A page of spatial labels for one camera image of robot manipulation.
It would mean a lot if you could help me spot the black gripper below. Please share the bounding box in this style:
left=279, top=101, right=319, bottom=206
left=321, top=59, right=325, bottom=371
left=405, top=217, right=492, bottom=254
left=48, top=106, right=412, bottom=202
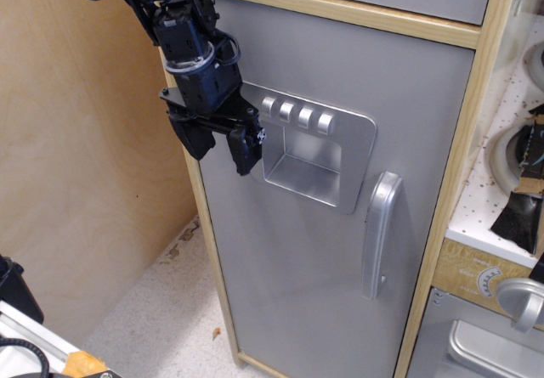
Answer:
left=161, top=57, right=266, bottom=176

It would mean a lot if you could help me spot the silver oven door handle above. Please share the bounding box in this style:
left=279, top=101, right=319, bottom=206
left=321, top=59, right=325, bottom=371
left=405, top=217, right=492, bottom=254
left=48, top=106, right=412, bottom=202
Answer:
left=446, top=320, right=543, bottom=377

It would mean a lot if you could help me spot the orange tape piece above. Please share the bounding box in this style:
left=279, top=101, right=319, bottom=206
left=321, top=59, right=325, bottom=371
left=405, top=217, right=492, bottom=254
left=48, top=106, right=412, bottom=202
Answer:
left=62, top=351, right=108, bottom=377

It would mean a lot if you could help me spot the silver oven knob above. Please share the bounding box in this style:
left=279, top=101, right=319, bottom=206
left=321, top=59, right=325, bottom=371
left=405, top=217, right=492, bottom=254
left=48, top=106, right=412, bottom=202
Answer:
left=496, top=278, right=543, bottom=333

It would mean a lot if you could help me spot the white speckled stove top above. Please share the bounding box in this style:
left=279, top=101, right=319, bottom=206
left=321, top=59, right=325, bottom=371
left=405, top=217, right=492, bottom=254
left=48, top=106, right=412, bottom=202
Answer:
left=445, top=0, right=543, bottom=268

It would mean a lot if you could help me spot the black braided cable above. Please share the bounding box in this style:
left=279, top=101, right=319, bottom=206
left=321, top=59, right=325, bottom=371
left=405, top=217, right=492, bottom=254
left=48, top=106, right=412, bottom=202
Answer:
left=0, top=334, right=51, bottom=378

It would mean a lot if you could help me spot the silver fridge door handle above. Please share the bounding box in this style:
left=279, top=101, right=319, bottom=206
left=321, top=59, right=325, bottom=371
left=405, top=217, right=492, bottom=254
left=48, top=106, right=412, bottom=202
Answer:
left=361, top=172, right=402, bottom=301

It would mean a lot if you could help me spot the silver fridge door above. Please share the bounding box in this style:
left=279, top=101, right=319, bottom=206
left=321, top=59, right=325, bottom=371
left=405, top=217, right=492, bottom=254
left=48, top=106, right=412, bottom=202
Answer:
left=201, top=0, right=474, bottom=377

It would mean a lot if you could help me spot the silver ice dispenser panel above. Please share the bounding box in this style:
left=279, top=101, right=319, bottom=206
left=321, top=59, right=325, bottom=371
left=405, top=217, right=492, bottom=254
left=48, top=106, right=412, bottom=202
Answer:
left=241, top=82, right=377, bottom=214

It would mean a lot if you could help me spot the silver oven door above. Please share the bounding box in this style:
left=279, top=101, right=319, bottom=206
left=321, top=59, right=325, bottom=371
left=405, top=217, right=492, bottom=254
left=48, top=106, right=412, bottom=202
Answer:
left=407, top=288, right=543, bottom=378

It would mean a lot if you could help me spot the aluminium frame rail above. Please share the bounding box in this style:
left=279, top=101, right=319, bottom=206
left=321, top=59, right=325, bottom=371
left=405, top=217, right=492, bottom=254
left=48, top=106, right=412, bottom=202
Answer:
left=1, top=302, right=79, bottom=377

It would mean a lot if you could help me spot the wooden toy kitchen cabinet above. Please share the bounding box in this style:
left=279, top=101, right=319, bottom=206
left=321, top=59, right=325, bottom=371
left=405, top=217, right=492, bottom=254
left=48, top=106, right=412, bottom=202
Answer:
left=159, top=0, right=544, bottom=378

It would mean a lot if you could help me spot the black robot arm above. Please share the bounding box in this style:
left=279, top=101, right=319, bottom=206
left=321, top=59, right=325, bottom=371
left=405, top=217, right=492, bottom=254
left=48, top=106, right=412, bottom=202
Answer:
left=92, top=0, right=265, bottom=176

